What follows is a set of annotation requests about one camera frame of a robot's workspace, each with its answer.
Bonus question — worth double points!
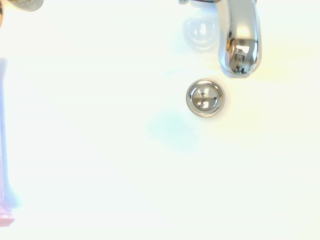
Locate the white ceramic sink basin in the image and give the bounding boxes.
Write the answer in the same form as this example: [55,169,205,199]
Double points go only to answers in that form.
[0,0,320,240]

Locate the chrome sink drain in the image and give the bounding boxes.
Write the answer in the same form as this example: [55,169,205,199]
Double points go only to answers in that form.
[185,78,226,118]

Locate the chrome faucet spout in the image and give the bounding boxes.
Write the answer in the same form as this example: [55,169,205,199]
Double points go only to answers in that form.
[214,0,263,79]

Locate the round beige container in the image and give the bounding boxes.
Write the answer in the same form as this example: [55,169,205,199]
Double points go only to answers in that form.
[6,0,45,13]

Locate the chrome faucet handle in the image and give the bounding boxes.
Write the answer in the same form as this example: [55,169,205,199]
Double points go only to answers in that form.
[177,0,216,6]

